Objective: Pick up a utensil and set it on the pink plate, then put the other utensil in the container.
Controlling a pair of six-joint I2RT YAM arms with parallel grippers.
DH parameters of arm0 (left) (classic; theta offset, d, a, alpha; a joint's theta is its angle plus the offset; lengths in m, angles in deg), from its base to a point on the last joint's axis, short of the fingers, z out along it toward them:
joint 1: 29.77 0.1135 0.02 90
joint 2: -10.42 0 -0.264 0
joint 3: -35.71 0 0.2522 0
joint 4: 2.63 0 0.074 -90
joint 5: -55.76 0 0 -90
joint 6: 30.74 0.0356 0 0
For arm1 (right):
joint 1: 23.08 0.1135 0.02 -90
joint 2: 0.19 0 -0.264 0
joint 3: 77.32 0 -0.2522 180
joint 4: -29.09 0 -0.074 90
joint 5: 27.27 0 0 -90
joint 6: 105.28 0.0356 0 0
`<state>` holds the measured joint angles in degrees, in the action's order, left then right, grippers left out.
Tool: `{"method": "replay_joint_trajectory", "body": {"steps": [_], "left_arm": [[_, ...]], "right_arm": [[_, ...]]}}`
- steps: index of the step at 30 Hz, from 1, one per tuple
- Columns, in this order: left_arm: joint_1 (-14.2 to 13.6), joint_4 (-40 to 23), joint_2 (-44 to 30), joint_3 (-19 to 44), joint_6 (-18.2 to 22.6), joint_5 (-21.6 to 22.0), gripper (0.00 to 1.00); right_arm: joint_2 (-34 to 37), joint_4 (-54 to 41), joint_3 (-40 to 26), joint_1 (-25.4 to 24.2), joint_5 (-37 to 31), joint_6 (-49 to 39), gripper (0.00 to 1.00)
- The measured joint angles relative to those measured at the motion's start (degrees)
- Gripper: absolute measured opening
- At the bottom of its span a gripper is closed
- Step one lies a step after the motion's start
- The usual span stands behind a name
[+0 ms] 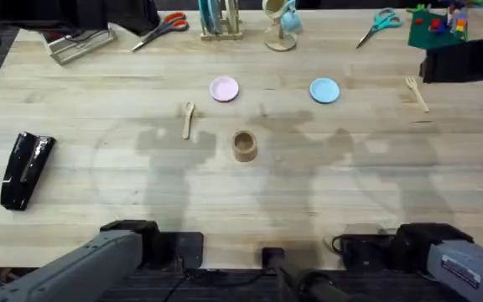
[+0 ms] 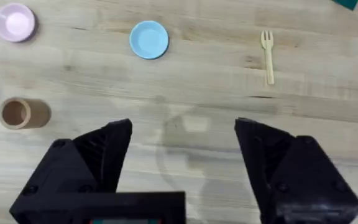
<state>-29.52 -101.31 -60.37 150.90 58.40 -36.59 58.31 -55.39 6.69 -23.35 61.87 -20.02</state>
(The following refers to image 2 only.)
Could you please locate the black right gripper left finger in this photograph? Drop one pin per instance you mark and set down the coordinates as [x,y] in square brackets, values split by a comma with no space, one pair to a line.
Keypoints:
[82,168]

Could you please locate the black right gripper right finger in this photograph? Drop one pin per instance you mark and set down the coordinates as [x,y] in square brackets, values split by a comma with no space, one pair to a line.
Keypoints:
[294,183]

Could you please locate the light blue plate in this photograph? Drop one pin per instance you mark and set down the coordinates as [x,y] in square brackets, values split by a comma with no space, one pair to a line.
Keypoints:
[148,40]

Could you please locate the pink plate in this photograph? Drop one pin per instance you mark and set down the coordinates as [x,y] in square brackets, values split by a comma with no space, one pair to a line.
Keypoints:
[15,22]

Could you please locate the brown cylindrical cup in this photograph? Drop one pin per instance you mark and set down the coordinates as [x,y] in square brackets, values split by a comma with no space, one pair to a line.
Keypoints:
[23,113]

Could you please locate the wooden fork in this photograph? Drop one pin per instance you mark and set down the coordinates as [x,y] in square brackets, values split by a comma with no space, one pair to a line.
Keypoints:
[268,53]

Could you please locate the green board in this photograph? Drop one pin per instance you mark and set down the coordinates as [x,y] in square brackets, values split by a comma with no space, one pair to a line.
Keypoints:
[346,3]

